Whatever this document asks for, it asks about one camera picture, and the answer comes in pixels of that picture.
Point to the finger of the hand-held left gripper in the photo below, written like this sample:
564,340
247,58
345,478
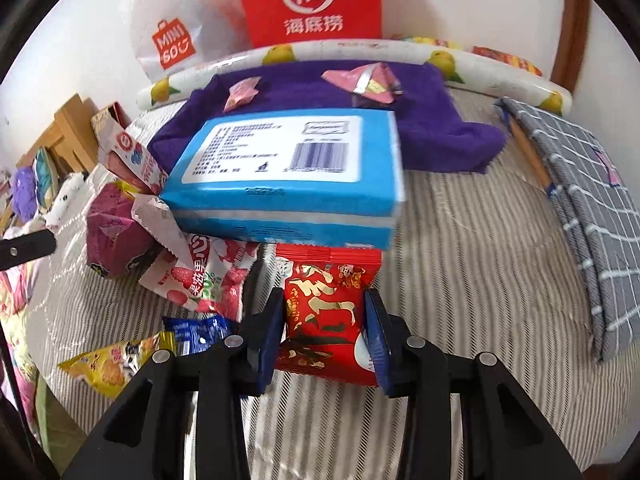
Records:
25,250

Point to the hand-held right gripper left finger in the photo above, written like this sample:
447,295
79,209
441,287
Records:
267,345

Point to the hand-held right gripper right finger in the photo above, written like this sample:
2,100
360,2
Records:
377,345

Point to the red gold-print snack packet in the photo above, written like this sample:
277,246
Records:
320,310

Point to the white strawberry-print snack packet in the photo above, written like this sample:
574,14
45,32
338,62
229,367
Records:
210,280

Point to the purple plush toy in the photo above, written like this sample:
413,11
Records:
25,195

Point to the floral blanket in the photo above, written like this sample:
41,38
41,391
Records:
15,310

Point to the white plush toy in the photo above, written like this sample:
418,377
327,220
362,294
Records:
65,200

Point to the small blue snack packet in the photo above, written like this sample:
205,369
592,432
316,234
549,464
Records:
197,335

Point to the magenta snack packet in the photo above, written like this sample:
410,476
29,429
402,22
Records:
115,235

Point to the striped bed mattress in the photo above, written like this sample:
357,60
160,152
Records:
450,260

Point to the wooden furniture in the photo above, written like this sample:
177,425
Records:
67,127

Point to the pink berry-print snack packet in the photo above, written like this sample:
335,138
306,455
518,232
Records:
130,160

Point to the yellow snack packet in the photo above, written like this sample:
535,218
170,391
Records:
110,367

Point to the blue tissue pack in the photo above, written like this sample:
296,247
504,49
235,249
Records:
280,200

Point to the purple fabric basket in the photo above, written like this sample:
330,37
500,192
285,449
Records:
450,125

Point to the bright pink snack packet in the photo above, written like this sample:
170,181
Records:
240,92

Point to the grey checked cloth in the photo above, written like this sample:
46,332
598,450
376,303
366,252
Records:
585,195

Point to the light pink snack packet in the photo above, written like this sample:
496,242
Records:
365,82

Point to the white plastic shopping bag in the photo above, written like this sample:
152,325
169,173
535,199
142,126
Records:
165,10

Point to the fruit-print wrap roll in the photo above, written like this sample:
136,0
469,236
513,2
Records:
340,50

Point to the yellow lemon-print snack bag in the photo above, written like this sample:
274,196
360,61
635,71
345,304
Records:
415,40

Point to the orange snack packet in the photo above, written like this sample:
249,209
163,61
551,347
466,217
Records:
505,59

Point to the brown wooden door trim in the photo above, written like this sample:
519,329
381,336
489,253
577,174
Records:
570,35

